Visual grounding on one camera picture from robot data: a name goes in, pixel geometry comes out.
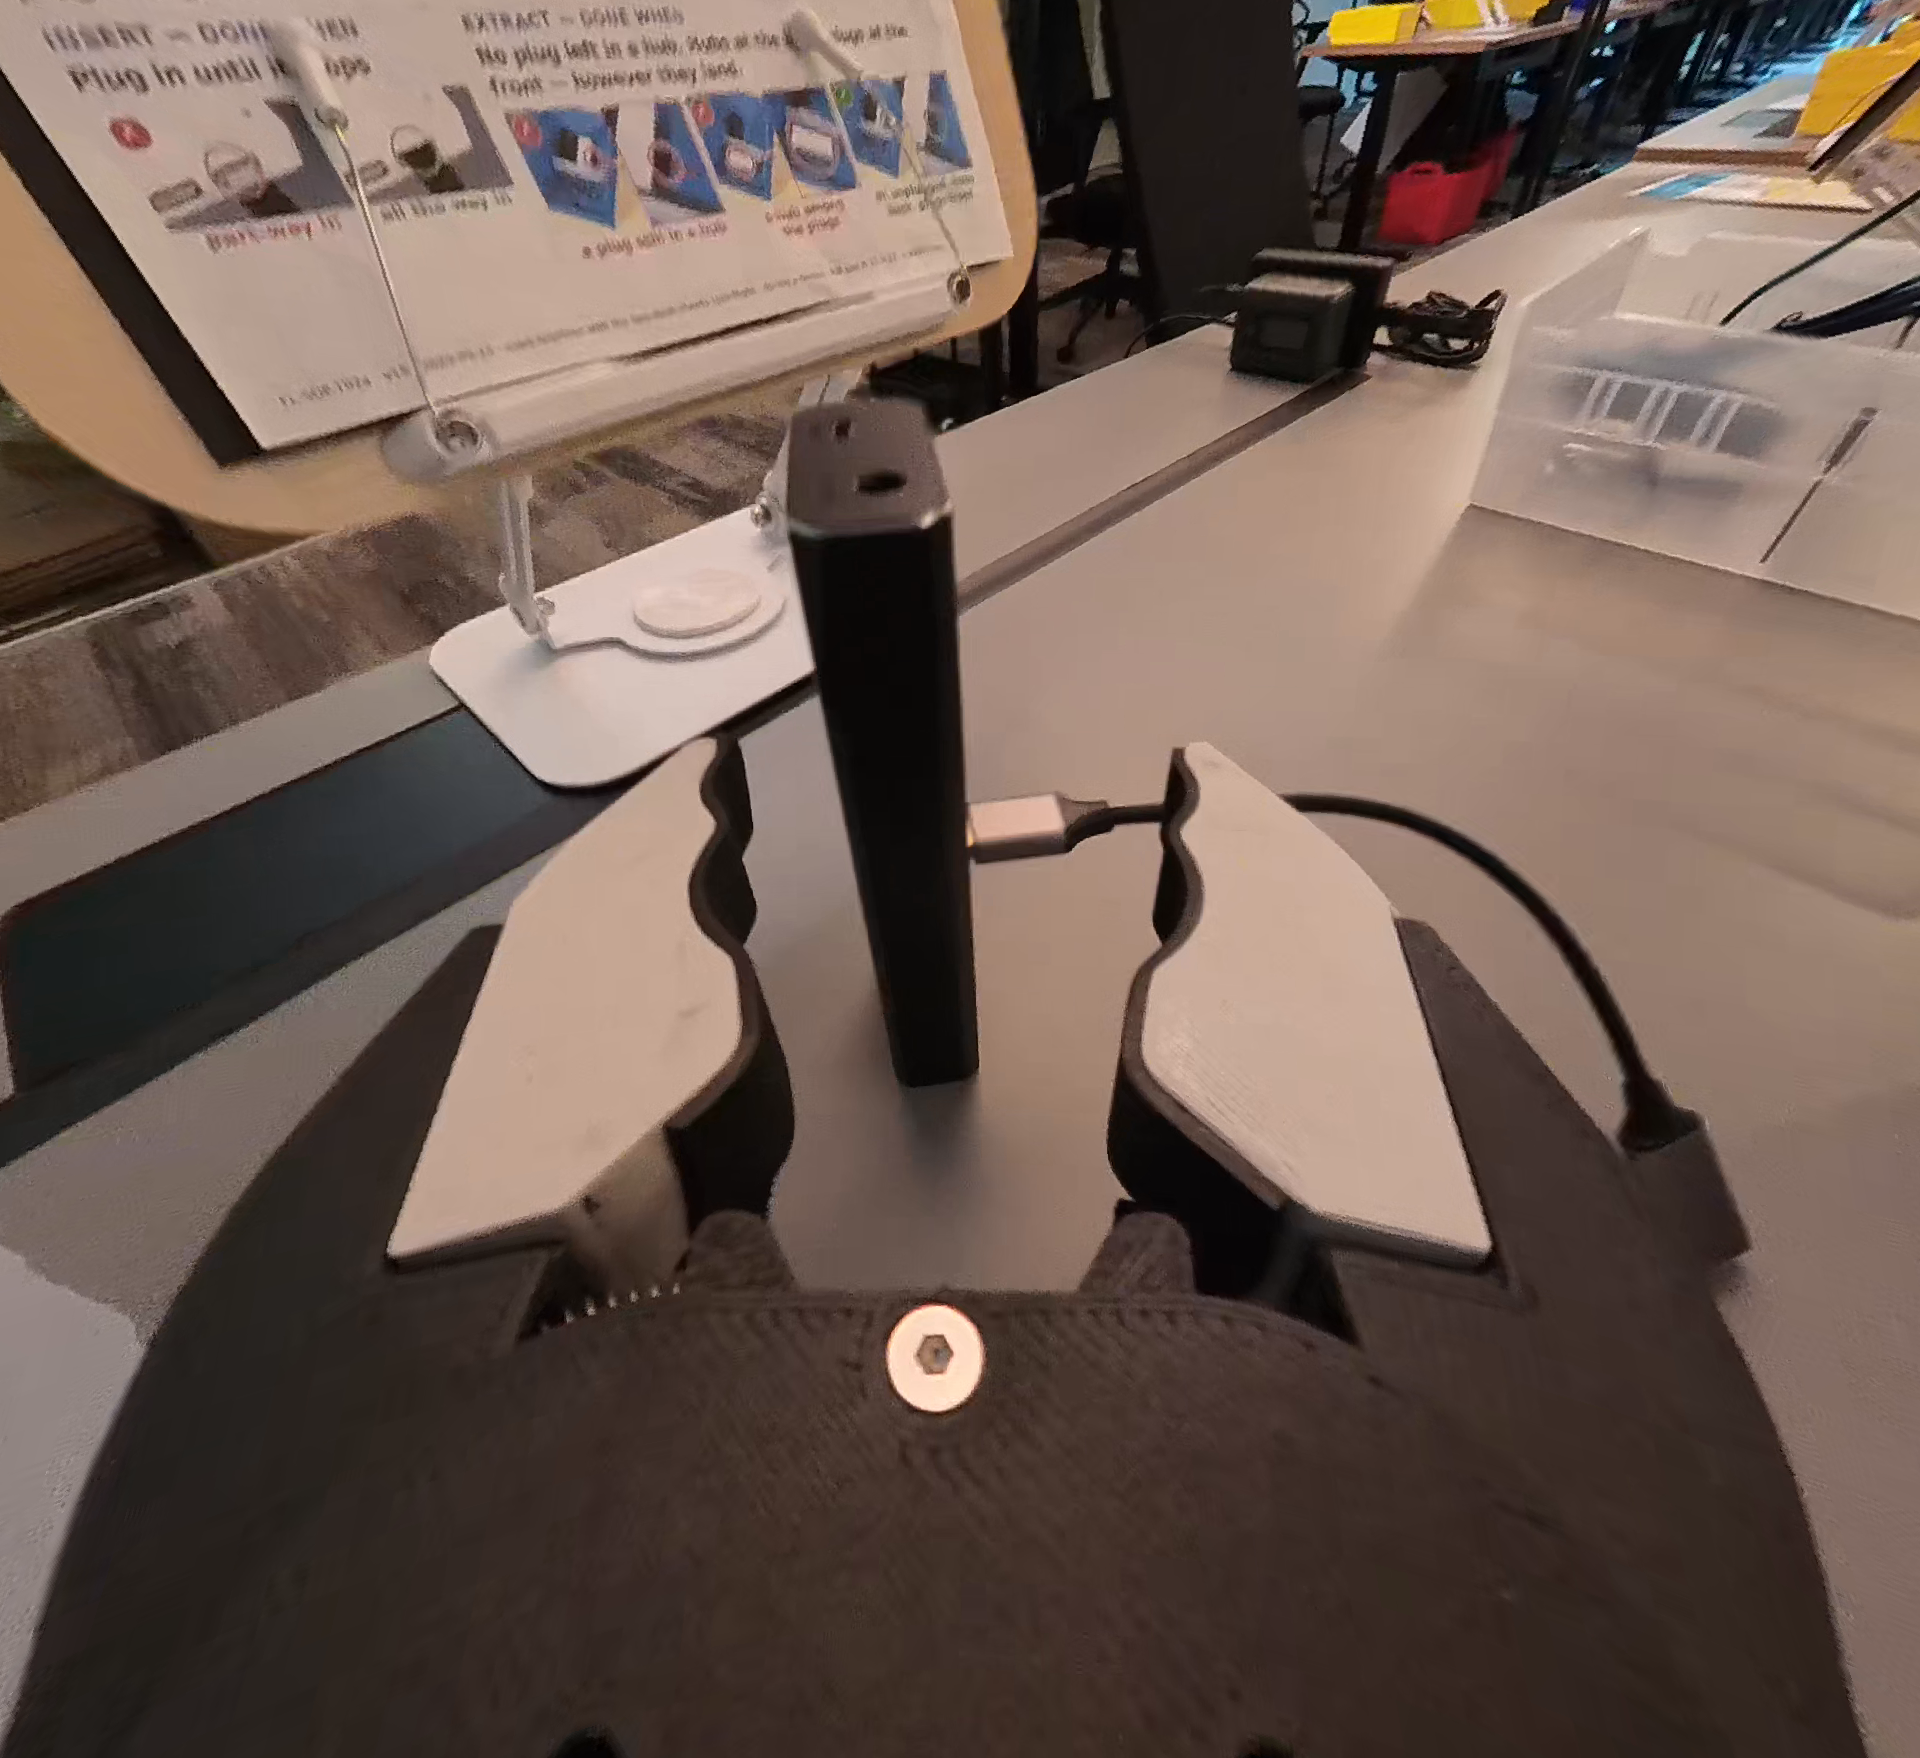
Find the black braided usb cable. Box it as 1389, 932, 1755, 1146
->
964, 786, 1755, 1269

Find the black charger block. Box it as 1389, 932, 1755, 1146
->
1226, 246, 1399, 384

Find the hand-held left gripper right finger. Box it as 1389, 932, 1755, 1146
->
1108, 741, 1496, 1316

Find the clear plastic bin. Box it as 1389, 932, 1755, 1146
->
1463, 225, 1920, 627

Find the yellow bin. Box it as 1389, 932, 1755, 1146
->
1793, 42, 1920, 139

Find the red bin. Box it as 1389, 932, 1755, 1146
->
1377, 128, 1527, 248

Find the black hub silver rim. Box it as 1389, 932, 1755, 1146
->
785, 396, 985, 1093

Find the black office chair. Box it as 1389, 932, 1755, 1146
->
1090, 0, 1325, 327

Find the tangled black cable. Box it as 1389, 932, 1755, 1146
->
1148, 284, 1509, 369

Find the white stand base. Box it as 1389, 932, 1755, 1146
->
429, 429, 824, 795

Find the row of yellow trays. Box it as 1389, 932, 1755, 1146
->
1327, 0, 1580, 50

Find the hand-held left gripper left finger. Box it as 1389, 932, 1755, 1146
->
387, 738, 796, 1316

